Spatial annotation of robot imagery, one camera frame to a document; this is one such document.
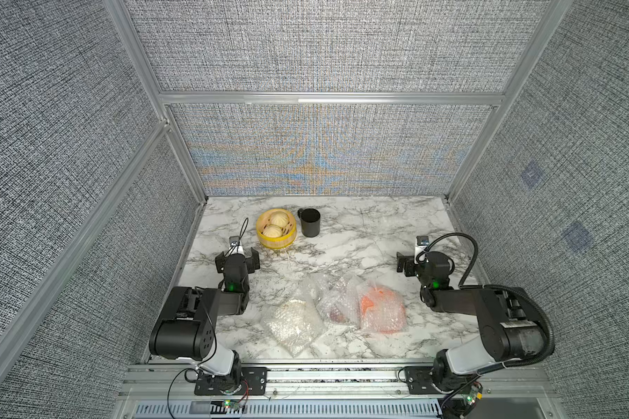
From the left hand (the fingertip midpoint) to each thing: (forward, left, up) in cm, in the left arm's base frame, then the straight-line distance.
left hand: (241, 247), depth 92 cm
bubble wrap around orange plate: (-15, -43, -3) cm, 46 cm away
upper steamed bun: (+14, -13, -2) cm, 19 cm away
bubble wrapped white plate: (-27, -19, -4) cm, 33 cm away
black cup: (+11, -25, 0) cm, 27 cm away
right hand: (-1, -61, 0) cm, 61 cm away
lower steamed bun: (+9, -10, -3) cm, 14 cm away
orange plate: (-23, -46, -3) cm, 52 cm away
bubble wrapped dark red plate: (-19, -34, -5) cm, 39 cm away
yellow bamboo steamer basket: (+8, -16, -4) cm, 19 cm away
